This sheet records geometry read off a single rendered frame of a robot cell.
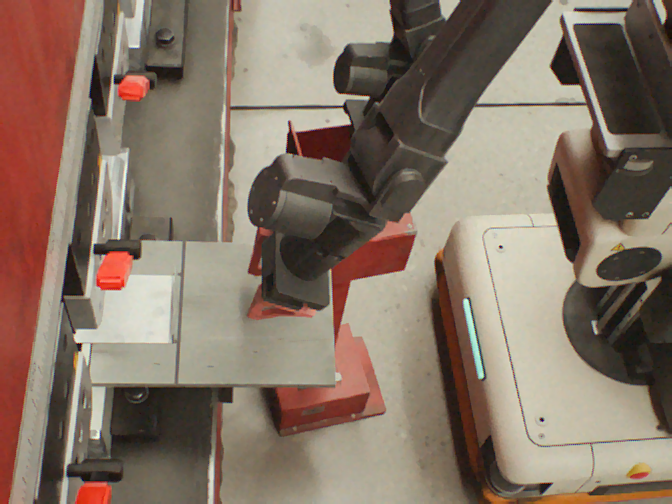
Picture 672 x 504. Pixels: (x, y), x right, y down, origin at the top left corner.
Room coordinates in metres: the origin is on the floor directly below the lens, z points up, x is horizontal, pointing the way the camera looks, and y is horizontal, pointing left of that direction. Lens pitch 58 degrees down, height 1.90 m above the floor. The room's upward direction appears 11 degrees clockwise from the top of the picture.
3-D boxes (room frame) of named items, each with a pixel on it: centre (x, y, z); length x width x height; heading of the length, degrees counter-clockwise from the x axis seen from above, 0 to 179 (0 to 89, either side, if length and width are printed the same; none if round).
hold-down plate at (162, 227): (0.48, 0.22, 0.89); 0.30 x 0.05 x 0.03; 12
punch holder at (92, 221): (0.41, 0.26, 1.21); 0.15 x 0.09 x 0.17; 12
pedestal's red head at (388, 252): (0.83, 0.00, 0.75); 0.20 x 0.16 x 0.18; 25
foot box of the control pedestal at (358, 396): (0.85, -0.03, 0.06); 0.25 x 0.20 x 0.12; 115
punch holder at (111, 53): (0.60, 0.30, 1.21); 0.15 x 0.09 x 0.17; 12
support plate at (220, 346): (0.46, 0.12, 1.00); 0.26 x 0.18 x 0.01; 102
